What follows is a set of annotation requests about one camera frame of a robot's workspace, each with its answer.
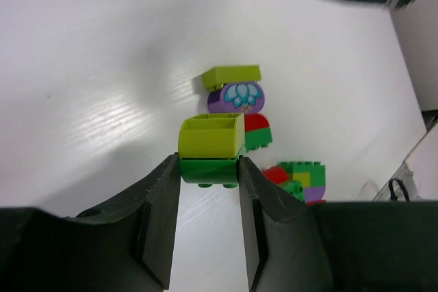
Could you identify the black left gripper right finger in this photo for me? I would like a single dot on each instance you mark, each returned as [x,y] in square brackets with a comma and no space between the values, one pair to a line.
[334,246]

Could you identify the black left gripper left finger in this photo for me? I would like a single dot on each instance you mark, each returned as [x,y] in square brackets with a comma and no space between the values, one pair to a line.
[123,244]

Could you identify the dark green lego brick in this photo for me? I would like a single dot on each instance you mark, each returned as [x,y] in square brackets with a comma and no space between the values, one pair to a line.
[208,172]

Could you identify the red curved lego brick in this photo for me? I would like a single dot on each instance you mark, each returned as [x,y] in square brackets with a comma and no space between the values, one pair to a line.
[255,122]

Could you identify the lime curved lego brick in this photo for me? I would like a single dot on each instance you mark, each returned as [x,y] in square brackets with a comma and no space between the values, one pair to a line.
[211,136]

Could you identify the purple flower lego brick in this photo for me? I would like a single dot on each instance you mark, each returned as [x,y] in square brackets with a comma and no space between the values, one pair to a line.
[242,97]

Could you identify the multicolour stacked lego block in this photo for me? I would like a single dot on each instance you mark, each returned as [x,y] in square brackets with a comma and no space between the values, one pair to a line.
[306,180]

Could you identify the red and green lego block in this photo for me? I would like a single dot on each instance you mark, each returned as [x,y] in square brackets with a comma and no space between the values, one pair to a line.
[277,175]

